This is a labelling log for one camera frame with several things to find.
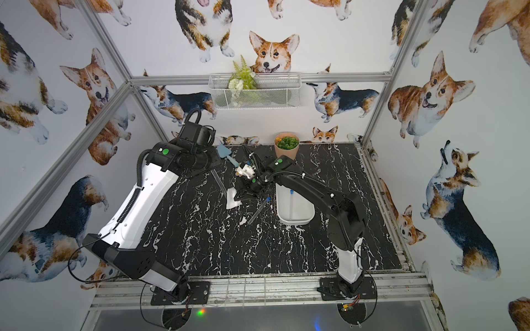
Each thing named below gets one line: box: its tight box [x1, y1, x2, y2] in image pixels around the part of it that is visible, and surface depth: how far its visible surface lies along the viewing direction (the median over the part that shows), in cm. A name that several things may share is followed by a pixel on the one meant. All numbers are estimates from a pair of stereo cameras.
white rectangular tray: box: [275, 182, 316, 227], surface depth 95 cm
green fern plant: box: [227, 55, 259, 107], surface depth 86 cm
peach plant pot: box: [273, 131, 301, 160], surface depth 109 cm
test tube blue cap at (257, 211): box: [247, 196, 272, 225], surface depth 97 cm
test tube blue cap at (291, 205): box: [289, 188, 294, 220], surface depth 97 cm
